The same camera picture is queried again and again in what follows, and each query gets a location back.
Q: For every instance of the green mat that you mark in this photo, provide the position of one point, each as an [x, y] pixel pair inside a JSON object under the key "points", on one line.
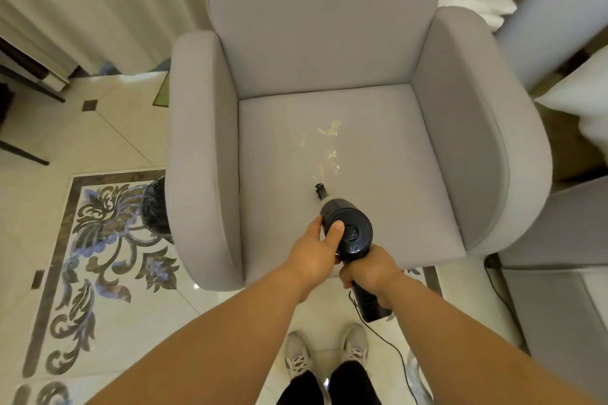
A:
{"points": [[161, 91]]}

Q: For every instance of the white pillow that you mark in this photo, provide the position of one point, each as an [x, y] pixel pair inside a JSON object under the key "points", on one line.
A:
{"points": [[577, 96]]}

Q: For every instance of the person's grey sneaker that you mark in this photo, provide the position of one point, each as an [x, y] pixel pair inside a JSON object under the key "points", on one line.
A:
{"points": [[356, 344], [298, 355]]}

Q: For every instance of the person's right fingers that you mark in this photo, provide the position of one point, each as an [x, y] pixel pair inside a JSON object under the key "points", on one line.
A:
{"points": [[346, 277]]}

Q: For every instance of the white fluffy cushion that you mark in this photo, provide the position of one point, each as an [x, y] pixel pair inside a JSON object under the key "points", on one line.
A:
{"points": [[477, 1]]}

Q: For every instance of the grey fabric armchair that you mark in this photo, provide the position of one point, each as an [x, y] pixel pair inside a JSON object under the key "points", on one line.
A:
{"points": [[342, 101]]}

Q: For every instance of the person's left thumb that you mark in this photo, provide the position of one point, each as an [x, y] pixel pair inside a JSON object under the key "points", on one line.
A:
{"points": [[334, 234]]}

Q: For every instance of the cream curtain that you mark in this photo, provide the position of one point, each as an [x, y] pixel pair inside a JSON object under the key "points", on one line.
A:
{"points": [[90, 6]]}

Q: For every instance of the person's left hand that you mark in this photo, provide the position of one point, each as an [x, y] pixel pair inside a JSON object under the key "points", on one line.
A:
{"points": [[311, 253]]}

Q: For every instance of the grey upholstered sofa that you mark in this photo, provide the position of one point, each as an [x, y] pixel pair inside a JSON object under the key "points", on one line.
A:
{"points": [[555, 286]]}

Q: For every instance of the person's right forearm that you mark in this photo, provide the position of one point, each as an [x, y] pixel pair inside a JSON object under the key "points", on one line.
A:
{"points": [[475, 347]]}

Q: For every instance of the black metal stand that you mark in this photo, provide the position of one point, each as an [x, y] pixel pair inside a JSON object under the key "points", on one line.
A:
{"points": [[26, 101]]}

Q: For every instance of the person's leg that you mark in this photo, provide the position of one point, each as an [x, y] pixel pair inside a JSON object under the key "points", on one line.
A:
{"points": [[299, 389], [350, 383]]}

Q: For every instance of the person's right grey sneaker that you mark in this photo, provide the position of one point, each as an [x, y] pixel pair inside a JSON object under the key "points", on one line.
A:
{"points": [[356, 344]]}

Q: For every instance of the white column appliance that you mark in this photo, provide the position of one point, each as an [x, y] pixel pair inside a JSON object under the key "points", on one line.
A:
{"points": [[551, 6]]}

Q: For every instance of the person's left grey sneaker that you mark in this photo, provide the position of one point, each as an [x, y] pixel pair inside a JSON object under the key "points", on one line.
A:
{"points": [[298, 355]]}

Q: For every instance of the person's right hand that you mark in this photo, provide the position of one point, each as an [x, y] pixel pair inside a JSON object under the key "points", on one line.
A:
{"points": [[368, 272]]}

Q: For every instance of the pile of crumbs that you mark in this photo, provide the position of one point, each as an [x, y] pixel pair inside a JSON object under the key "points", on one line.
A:
{"points": [[325, 146]]}

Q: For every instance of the black handheld blower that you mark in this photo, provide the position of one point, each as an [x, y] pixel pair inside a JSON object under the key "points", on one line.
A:
{"points": [[349, 238]]}

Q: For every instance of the person's left forearm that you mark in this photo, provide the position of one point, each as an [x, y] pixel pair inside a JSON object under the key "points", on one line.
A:
{"points": [[204, 338]]}

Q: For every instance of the person's right leg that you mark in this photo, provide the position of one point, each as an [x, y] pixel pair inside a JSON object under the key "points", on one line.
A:
{"points": [[350, 383]]}

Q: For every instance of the person's left leg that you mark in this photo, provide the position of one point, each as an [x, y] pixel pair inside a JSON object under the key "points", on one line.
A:
{"points": [[299, 389]]}

